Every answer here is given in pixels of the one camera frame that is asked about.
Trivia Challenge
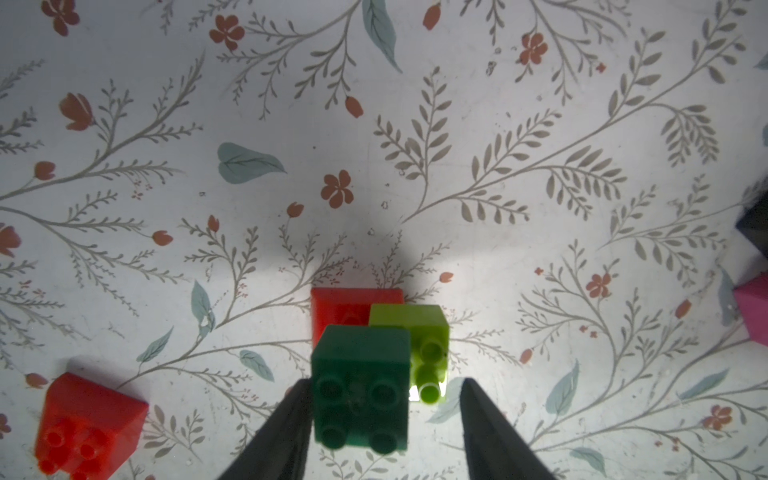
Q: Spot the light green lego brick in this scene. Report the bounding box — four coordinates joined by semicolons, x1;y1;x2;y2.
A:
369;304;450;405

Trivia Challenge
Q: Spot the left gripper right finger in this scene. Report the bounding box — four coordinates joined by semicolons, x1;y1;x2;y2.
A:
459;378;555;480

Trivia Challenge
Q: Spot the red lego brick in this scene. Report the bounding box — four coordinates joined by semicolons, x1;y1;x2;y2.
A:
310;287;404;346

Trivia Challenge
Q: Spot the magenta lego brick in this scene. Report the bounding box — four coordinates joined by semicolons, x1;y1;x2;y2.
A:
733;272;768;346

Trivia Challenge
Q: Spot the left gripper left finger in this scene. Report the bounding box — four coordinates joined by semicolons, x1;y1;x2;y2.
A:
219;379;313;480

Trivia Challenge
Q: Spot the dark green lego brick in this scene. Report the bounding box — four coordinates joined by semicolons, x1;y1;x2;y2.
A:
311;325;411;455

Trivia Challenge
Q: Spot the red lego brick rounded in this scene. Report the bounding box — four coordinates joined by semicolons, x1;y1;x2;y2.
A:
35;372;149;480

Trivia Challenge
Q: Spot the black lego brick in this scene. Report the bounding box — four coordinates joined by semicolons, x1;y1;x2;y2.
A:
736;193;768;258

